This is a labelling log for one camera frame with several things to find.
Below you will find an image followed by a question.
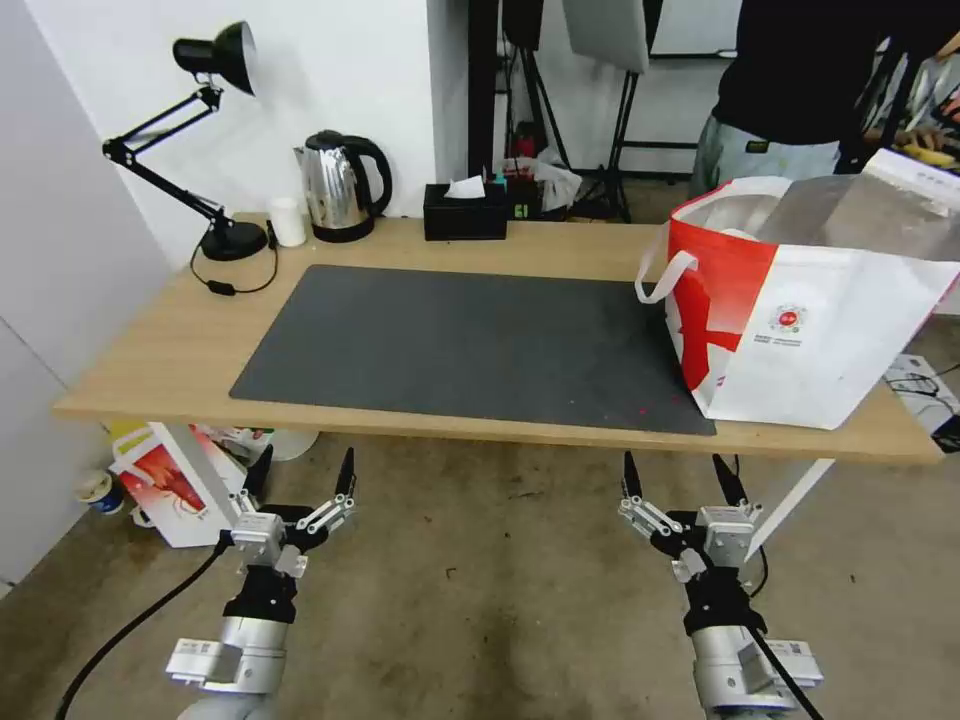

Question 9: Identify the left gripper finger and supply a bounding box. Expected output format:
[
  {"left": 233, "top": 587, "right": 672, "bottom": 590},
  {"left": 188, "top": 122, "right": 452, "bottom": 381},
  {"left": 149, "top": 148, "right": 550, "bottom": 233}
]
[
  {"left": 227, "top": 447, "right": 274, "bottom": 526},
  {"left": 294, "top": 447, "right": 358, "bottom": 538}
]

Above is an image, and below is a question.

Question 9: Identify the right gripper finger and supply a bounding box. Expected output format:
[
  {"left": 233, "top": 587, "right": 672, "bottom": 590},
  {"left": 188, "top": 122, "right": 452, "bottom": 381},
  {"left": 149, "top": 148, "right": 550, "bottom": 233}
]
[
  {"left": 616, "top": 449, "right": 682, "bottom": 543},
  {"left": 710, "top": 453, "right": 765, "bottom": 523}
]

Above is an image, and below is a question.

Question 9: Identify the red and white takeout bag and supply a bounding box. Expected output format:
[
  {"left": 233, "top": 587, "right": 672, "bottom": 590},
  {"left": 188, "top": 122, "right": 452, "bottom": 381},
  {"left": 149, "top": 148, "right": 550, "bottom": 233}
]
[{"left": 635, "top": 147, "right": 960, "bottom": 431}]

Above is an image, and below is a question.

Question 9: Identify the white plastic bag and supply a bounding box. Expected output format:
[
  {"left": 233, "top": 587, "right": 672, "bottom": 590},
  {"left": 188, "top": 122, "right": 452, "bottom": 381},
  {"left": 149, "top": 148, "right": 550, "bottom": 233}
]
[{"left": 524, "top": 153, "right": 583, "bottom": 215}]

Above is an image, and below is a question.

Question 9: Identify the white table leg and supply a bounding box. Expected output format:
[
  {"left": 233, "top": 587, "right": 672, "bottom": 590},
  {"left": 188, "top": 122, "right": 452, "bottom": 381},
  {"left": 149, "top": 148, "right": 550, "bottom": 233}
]
[{"left": 752, "top": 457, "right": 836, "bottom": 565}]

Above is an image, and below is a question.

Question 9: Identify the red and white cardboard box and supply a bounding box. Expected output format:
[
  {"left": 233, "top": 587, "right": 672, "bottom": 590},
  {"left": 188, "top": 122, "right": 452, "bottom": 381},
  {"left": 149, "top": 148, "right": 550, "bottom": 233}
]
[{"left": 108, "top": 423, "right": 260, "bottom": 549}]

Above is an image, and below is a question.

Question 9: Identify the white instant noodle cup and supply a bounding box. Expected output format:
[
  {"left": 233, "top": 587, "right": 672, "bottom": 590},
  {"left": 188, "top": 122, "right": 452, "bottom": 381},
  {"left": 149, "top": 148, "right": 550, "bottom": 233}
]
[{"left": 74, "top": 470, "right": 127, "bottom": 517}]

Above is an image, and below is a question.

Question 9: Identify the dark grey desk mat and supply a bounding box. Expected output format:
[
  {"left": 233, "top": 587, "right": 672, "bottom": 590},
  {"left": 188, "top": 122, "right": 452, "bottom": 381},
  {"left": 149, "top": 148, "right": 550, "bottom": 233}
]
[{"left": 228, "top": 263, "right": 718, "bottom": 438}]

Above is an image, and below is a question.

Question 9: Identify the white paper cup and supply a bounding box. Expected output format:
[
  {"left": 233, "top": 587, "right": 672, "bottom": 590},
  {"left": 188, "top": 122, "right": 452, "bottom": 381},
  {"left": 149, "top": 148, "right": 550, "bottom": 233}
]
[{"left": 268, "top": 197, "right": 308, "bottom": 248}]

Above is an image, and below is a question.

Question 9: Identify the black tissue box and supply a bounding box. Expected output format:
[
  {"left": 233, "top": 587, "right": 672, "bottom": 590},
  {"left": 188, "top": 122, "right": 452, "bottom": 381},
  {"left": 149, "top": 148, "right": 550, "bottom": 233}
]
[{"left": 423, "top": 182, "right": 509, "bottom": 242}]

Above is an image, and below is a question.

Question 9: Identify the steel electric kettle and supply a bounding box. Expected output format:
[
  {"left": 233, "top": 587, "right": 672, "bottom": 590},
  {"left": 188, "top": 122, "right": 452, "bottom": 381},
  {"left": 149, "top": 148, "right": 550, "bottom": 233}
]
[{"left": 293, "top": 130, "right": 395, "bottom": 244}]

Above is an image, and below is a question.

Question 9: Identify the black light stand tripod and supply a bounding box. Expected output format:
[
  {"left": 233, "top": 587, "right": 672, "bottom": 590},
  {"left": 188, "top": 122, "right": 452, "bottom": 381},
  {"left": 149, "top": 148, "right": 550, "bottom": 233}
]
[{"left": 517, "top": 44, "right": 640, "bottom": 224}]

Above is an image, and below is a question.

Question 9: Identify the person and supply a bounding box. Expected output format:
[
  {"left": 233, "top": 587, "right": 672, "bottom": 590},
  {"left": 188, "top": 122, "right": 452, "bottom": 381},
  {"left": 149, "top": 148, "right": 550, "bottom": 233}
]
[{"left": 688, "top": 0, "right": 913, "bottom": 201}]

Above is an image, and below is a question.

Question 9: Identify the black articulated desk lamp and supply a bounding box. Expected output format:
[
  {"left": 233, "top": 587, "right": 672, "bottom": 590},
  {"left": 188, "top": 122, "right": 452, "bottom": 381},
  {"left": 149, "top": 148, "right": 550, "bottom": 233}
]
[{"left": 102, "top": 20, "right": 271, "bottom": 262}]

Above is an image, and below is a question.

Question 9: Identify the grey reflector panel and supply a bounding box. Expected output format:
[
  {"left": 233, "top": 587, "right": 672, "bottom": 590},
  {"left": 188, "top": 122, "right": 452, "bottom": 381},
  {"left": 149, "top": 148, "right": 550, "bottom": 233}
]
[{"left": 560, "top": 0, "right": 652, "bottom": 75}]

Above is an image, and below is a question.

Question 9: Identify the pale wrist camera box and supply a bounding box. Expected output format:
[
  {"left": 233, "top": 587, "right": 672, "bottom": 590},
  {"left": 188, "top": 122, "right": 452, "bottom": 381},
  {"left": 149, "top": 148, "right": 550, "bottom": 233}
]
[
  {"left": 671, "top": 506, "right": 759, "bottom": 583},
  {"left": 228, "top": 509, "right": 310, "bottom": 580}
]

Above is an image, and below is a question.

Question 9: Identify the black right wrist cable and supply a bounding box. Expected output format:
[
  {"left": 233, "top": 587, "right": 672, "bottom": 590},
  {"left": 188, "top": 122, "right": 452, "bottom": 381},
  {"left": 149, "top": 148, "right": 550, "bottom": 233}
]
[{"left": 734, "top": 551, "right": 824, "bottom": 720}]

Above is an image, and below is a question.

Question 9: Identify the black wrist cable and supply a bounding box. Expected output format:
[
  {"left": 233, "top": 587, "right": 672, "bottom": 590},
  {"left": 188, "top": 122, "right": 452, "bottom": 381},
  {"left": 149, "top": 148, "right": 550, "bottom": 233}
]
[
  {"left": 734, "top": 551, "right": 824, "bottom": 720},
  {"left": 56, "top": 530, "right": 234, "bottom": 720}
]

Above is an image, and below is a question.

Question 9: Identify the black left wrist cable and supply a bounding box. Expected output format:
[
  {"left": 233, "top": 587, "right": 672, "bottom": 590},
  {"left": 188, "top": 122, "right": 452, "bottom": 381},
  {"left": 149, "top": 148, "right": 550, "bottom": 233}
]
[{"left": 56, "top": 530, "right": 234, "bottom": 720}]

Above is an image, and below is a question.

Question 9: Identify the black lamp cord with switch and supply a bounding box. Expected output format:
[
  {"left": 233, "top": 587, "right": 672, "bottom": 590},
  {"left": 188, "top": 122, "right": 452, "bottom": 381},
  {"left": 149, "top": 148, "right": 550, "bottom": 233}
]
[{"left": 189, "top": 221, "right": 280, "bottom": 298}]

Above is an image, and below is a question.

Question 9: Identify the white carton with black cables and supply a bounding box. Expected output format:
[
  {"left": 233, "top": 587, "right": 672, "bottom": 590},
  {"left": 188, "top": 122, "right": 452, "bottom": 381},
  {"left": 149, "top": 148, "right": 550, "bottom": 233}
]
[{"left": 884, "top": 352, "right": 960, "bottom": 455}]

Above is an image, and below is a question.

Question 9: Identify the black metal frame post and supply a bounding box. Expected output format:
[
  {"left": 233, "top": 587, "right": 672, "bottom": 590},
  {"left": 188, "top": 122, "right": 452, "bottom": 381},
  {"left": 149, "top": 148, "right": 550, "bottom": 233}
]
[{"left": 464, "top": 0, "right": 502, "bottom": 180}]

